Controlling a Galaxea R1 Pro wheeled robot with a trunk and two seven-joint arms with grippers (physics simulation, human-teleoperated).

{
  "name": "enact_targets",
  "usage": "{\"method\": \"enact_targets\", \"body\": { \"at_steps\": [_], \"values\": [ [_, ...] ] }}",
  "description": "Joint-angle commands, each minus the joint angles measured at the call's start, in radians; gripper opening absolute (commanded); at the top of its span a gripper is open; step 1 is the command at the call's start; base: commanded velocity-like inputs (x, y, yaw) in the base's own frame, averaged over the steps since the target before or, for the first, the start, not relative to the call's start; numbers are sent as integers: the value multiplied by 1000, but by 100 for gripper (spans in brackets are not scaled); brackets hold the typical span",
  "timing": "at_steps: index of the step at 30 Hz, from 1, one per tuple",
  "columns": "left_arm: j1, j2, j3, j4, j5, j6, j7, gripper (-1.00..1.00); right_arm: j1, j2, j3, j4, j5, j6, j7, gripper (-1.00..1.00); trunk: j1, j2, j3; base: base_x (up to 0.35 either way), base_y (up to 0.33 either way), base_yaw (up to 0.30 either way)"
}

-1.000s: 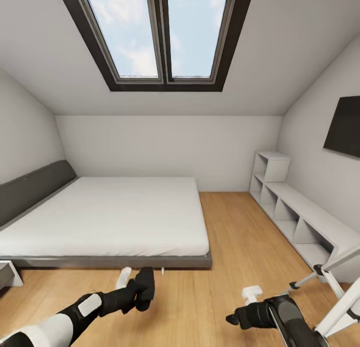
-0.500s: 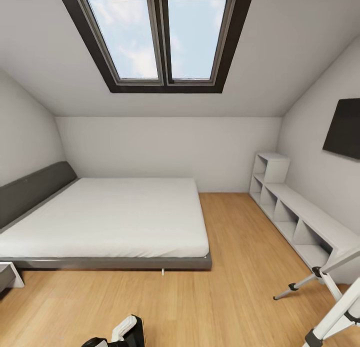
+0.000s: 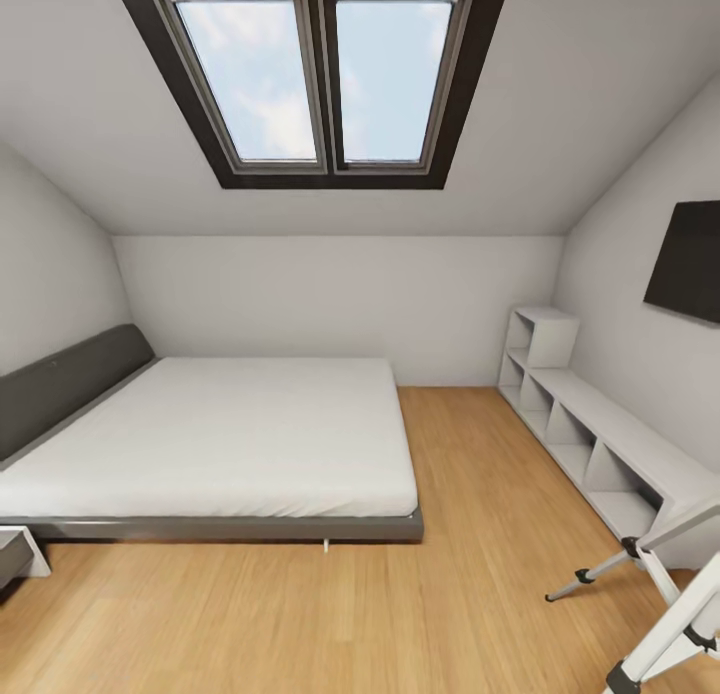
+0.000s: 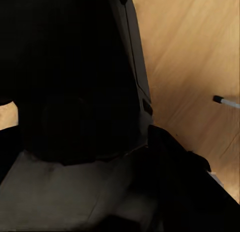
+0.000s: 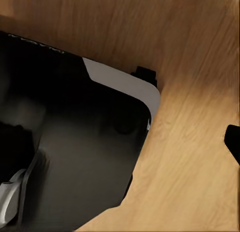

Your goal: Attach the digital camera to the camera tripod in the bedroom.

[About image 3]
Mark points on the bed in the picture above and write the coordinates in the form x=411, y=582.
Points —
x=104, y=440

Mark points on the nightstand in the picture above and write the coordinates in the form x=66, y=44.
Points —
x=20, y=555

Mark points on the fixed window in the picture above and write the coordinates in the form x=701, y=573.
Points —
x=322, y=94

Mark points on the wall mounted tv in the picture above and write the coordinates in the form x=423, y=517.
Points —
x=686, y=277

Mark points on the camera tripod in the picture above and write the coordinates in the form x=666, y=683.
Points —
x=689, y=627

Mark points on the bookcase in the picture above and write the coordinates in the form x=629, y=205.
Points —
x=563, y=411

